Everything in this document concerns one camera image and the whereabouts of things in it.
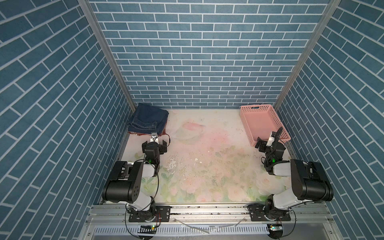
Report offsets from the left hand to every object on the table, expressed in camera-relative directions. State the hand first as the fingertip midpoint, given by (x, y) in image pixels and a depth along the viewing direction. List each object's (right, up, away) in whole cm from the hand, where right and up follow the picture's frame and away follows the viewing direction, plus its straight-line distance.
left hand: (155, 140), depth 93 cm
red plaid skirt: (+2, +3, +11) cm, 12 cm away
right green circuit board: (+66, -43, -20) cm, 81 cm away
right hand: (+70, +2, 0) cm, 70 cm away
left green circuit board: (+3, -41, -21) cm, 46 cm away
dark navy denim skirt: (-9, +14, +11) cm, 20 cm away
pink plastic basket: (+72, +13, +15) cm, 75 cm away
